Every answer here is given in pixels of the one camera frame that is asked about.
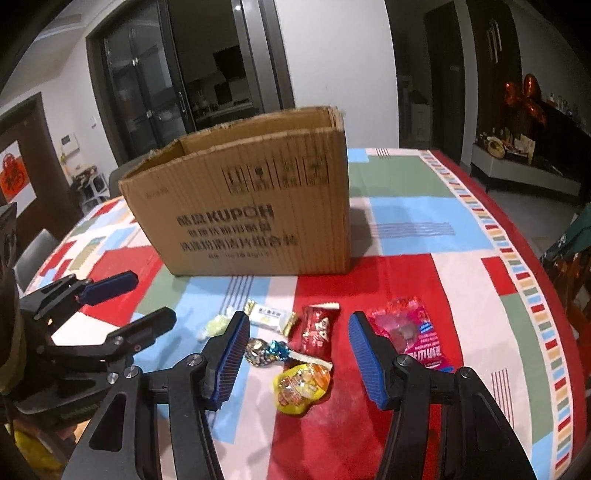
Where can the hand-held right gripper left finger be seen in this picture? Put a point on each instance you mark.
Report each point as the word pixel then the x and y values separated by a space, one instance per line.
pixel 228 360

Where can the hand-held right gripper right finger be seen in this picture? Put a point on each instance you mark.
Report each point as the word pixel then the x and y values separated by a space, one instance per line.
pixel 369 360

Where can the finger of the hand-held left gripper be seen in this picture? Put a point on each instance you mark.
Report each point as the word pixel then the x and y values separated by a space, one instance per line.
pixel 111 287
pixel 147 325

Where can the gold foil candy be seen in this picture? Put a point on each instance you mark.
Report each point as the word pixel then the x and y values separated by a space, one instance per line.
pixel 258 351

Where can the pale green candy packet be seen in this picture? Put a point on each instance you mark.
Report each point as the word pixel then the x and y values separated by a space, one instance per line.
pixel 213 325

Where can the pink snack packet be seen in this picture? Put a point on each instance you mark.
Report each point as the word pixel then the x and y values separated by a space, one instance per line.
pixel 411 330

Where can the white packet with gold ends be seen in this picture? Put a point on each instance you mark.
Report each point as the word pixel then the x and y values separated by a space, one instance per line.
pixel 270 318

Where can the red snack packet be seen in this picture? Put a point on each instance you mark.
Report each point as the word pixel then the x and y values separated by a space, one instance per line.
pixel 317 330

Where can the yellow round snack packet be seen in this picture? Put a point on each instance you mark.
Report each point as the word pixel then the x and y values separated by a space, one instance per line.
pixel 300 385

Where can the brown cardboard box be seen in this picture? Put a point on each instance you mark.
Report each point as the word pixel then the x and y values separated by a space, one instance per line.
pixel 258 221

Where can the grey dining chair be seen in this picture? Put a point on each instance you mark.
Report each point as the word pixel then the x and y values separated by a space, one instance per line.
pixel 34 258
pixel 127 175

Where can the white shoe rack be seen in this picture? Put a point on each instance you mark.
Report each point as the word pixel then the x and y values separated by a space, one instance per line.
pixel 90 189

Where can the colourful patchwork tablecloth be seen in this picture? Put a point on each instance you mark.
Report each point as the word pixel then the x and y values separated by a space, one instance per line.
pixel 415 221

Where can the red and white door poster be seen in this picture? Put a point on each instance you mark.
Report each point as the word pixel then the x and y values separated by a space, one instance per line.
pixel 16 173

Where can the brown wooden door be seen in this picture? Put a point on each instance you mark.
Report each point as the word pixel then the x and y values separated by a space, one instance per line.
pixel 46 152

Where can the dark framed sliding glass door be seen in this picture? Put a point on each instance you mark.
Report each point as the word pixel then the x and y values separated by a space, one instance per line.
pixel 138 83

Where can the wooden chair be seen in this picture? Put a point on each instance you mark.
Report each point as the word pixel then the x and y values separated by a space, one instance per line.
pixel 572 295

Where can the green cloth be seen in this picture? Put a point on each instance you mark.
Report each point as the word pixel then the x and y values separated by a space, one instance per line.
pixel 570 235

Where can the white low cabinet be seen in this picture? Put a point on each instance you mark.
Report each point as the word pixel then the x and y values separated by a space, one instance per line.
pixel 521 170

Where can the white floor bin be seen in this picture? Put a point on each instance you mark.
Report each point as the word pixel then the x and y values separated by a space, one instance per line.
pixel 420 121

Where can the wicker basket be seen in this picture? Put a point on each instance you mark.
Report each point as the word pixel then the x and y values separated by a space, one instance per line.
pixel 495 148

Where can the black range hood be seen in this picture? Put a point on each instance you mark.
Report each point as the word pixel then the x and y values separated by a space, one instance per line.
pixel 226 60

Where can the dark interior door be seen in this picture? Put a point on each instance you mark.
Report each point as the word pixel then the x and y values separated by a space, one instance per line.
pixel 445 83

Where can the red foil balloons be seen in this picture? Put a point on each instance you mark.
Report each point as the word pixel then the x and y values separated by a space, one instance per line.
pixel 526 99

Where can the dark tall cabinet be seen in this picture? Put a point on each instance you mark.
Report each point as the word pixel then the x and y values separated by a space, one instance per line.
pixel 494 60

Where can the white wall intercom panel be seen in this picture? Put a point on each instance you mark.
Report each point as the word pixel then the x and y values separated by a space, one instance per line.
pixel 69 143

